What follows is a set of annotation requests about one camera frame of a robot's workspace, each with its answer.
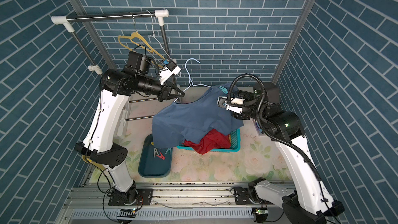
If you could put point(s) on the grey clothespin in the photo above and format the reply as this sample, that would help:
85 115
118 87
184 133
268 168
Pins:
156 153

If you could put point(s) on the light blue wire hanger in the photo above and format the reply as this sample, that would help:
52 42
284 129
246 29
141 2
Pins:
194 87

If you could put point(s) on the rainbow marker pack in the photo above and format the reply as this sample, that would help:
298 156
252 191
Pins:
258 129

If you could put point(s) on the blue grey t-shirt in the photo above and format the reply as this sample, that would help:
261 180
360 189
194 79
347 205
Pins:
181 122

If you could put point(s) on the red t-shirt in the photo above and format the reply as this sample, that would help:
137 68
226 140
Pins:
212 140

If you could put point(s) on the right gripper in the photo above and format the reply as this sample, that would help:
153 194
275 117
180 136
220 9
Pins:
240 116

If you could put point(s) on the yellow bowl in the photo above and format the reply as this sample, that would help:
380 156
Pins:
87 160

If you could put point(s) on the teal plastic basket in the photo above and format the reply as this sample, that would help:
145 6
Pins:
235 135

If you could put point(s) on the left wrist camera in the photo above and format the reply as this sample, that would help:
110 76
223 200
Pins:
170 69

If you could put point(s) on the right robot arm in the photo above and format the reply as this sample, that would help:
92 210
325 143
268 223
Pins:
286 143

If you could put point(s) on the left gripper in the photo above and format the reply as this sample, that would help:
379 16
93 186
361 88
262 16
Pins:
166 94

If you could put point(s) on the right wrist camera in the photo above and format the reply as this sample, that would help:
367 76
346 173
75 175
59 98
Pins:
235 105

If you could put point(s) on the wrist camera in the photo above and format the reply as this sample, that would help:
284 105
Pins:
170 69
235 105

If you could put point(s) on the metal clothes rack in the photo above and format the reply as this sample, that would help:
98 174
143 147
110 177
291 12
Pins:
164 37

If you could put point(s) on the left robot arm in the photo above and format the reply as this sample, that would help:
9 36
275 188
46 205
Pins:
100 147

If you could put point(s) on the dark teal tray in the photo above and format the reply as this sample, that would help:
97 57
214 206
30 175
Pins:
153 167

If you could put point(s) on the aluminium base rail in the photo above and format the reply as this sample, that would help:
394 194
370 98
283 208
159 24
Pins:
171 201

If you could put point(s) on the red clothespin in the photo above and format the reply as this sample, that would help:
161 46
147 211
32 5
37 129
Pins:
160 155

